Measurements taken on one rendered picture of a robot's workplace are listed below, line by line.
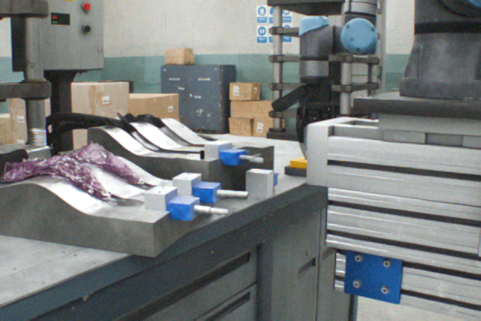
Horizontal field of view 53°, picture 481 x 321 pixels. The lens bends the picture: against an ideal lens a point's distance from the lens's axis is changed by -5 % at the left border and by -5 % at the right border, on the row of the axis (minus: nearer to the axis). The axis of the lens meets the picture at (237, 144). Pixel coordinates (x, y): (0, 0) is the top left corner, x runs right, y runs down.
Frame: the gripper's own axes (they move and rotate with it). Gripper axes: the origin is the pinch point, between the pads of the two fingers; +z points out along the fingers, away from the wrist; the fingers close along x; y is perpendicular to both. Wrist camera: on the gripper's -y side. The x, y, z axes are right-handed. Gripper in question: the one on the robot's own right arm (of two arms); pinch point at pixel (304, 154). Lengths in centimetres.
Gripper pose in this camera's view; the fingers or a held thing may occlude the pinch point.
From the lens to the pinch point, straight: 133.0
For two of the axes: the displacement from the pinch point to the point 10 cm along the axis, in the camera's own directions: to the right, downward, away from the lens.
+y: 8.3, 0.9, -5.6
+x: 5.6, -1.3, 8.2
